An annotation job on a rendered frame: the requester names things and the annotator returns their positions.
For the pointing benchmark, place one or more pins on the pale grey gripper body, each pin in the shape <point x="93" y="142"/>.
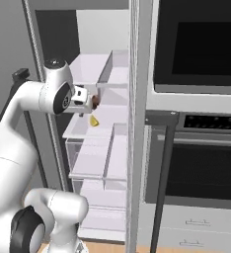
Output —
<point x="83" y="107"/>

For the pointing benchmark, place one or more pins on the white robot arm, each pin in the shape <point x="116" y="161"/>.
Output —
<point x="9" y="164"/>

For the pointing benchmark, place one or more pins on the clear fridge shelf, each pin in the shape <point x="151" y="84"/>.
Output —
<point x="84" y="126"/>
<point x="88" y="67"/>

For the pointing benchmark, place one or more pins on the yellow lemon wedge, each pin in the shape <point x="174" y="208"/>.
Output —
<point x="93" y="122"/>

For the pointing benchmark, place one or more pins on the clear fridge drawer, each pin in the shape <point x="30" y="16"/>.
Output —
<point x="91" y="158"/>
<point x="101" y="210"/>

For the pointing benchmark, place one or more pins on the grey fridge door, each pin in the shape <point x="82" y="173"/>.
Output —
<point x="9" y="33"/>
<point x="139" y="99"/>

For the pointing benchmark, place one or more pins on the grey fridge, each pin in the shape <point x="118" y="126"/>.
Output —
<point x="101" y="29"/>

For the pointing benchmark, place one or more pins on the brown round food item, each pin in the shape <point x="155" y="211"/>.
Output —
<point x="95" y="101"/>

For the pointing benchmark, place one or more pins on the black built-in microwave oven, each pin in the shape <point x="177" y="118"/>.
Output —
<point x="199" y="46"/>

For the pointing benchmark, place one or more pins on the white drawer front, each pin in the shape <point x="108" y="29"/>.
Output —
<point x="193" y="242"/>
<point x="193" y="215"/>

